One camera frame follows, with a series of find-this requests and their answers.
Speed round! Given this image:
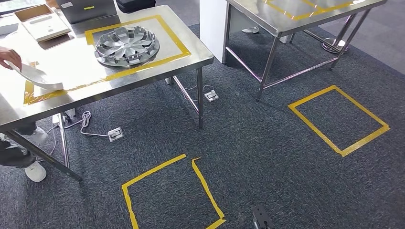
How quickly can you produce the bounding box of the chrome stanchion base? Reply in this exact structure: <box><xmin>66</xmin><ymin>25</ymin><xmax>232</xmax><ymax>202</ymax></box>
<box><xmin>321</xmin><ymin>37</ymin><xmax>351</xmax><ymax>55</ymax></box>

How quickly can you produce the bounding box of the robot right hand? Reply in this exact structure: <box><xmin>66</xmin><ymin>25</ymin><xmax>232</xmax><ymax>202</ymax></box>
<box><xmin>252</xmin><ymin>204</ymin><xmax>275</xmax><ymax>229</ymax></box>

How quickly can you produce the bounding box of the white power cable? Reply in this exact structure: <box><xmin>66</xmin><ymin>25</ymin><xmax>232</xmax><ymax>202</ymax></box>
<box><xmin>183</xmin><ymin>84</ymin><xmax>216</xmax><ymax>102</ymax></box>
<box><xmin>64</xmin><ymin>110</ymin><xmax>110</xmax><ymax>137</ymax></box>

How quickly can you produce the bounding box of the white curved plastic part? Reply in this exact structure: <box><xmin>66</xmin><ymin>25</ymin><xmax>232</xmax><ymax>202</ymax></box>
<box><xmin>4</xmin><ymin>60</ymin><xmax>64</xmax><ymax>91</ymax></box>

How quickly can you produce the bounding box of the person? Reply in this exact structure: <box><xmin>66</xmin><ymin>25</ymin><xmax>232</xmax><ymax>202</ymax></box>
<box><xmin>0</xmin><ymin>46</ymin><xmax>48</xmax><ymax>183</ymax></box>

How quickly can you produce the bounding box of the yellow floor tape square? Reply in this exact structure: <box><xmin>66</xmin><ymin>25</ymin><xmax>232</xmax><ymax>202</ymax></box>
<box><xmin>121</xmin><ymin>154</ymin><xmax>226</xmax><ymax>229</ymax></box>
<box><xmin>287</xmin><ymin>84</ymin><xmax>390</xmax><ymax>158</ymax></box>

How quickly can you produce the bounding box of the steel workbench table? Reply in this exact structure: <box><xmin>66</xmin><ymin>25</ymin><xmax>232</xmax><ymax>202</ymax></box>
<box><xmin>0</xmin><ymin>4</ymin><xmax>215</xmax><ymax>182</ymax></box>

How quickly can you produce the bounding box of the person's hand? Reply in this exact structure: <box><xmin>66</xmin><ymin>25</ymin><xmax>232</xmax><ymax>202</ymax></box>
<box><xmin>0</xmin><ymin>46</ymin><xmax>22</xmax><ymax>71</ymax></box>

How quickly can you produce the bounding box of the yellow tape outline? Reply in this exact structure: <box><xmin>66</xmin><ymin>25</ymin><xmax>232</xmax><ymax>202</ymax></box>
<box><xmin>23</xmin><ymin>15</ymin><xmax>192</xmax><ymax>106</ymax></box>
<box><xmin>264</xmin><ymin>0</ymin><xmax>355</xmax><ymax>21</ymax></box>

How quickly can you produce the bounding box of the black carrying case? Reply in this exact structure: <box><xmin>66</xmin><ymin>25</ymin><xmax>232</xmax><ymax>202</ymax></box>
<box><xmin>115</xmin><ymin>0</ymin><xmax>156</xmax><ymax>14</ymax></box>

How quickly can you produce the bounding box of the white pillar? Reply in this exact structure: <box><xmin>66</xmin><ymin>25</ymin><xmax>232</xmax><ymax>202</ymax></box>
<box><xmin>199</xmin><ymin>0</ymin><xmax>246</xmax><ymax>64</ymax></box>

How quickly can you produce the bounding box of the silver wheel hubcap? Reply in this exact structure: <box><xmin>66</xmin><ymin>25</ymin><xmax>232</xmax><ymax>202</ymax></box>
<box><xmin>94</xmin><ymin>26</ymin><xmax>160</xmax><ymax>68</ymax></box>

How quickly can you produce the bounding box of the silver floor socket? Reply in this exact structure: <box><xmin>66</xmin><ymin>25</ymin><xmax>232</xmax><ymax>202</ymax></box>
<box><xmin>204</xmin><ymin>90</ymin><xmax>220</xmax><ymax>103</ymax></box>
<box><xmin>107</xmin><ymin>127</ymin><xmax>124</xmax><ymax>143</ymax></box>

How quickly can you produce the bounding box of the open box white insert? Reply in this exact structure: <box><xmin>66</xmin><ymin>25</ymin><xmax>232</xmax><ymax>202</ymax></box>
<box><xmin>14</xmin><ymin>3</ymin><xmax>72</xmax><ymax>43</ymax></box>

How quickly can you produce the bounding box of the grey laptop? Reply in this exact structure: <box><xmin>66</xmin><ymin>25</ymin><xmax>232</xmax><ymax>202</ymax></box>
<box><xmin>56</xmin><ymin>0</ymin><xmax>121</xmax><ymax>36</ymax></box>

